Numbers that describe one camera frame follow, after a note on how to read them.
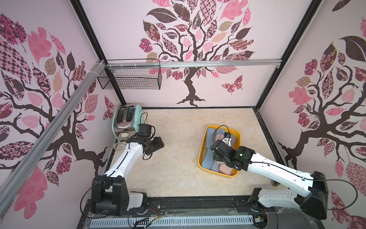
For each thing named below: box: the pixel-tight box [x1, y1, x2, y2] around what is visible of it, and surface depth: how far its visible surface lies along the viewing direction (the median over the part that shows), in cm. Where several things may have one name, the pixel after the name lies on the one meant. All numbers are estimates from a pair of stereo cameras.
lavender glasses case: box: [209, 159, 221, 173], surface depth 85 cm
